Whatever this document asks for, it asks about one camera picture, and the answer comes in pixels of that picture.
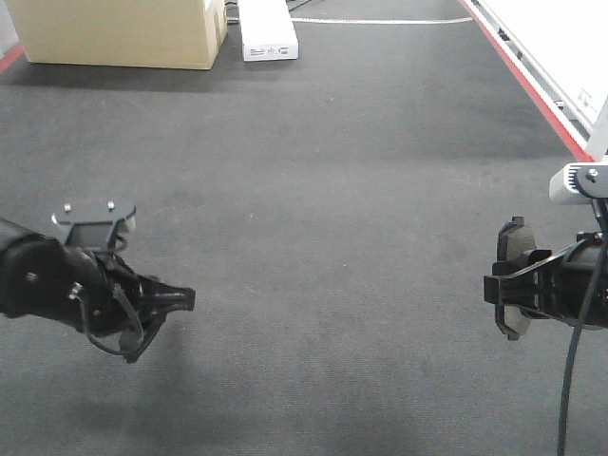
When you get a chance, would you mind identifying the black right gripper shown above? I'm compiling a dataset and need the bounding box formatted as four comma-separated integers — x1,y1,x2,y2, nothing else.
484,232,607,330

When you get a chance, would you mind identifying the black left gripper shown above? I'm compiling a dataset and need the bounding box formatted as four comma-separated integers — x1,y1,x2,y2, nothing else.
70,251,196,363

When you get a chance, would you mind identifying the grey brake pad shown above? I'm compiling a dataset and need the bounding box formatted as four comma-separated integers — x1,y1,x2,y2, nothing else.
495,216,537,341

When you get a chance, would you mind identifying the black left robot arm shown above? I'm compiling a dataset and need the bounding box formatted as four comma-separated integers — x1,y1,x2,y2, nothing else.
1,219,196,363

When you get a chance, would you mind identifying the white board with red edge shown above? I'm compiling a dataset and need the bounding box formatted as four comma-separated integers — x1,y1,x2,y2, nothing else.
462,1,607,162

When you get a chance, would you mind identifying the brown cardboard box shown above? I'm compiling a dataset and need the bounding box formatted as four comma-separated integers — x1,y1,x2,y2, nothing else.
6,0,227,70

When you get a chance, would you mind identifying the long white carton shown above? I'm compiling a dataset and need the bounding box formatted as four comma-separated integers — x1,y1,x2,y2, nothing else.
237,0,299,63

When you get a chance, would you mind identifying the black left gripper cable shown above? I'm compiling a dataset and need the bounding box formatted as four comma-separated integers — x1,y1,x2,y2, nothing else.
75,282,146,357

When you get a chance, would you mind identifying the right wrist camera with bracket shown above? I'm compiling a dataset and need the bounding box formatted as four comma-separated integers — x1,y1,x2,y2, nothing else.
548,161,607,232

